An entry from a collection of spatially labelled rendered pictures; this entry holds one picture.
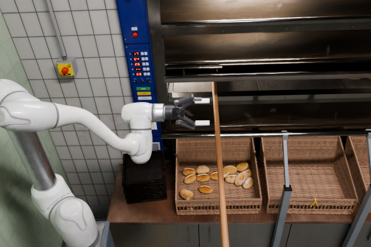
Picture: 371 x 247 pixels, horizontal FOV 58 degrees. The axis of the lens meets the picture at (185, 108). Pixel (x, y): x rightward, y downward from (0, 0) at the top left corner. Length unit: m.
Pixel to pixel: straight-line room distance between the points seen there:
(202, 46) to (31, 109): 1.14
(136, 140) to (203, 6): 0.84
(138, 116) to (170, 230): 1.04
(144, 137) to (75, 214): 0.45
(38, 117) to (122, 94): 1.09
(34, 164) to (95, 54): 0.85
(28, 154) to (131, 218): 1.03
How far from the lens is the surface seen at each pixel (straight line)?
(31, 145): 1.51
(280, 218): 2.22
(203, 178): 2.44
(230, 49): 2.06
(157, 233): 2.43
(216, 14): 1.94
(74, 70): 2.17
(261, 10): 1.97
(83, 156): 2.75
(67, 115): 1.33
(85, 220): 1.62
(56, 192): 1.70
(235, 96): 2.25
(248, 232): 2.42
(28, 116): 1.25
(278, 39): 2.09
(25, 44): 2.27
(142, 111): 1.58
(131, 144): 1.56
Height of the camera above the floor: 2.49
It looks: 38 degrees down
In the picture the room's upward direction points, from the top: 3 degrees counter-clockwise
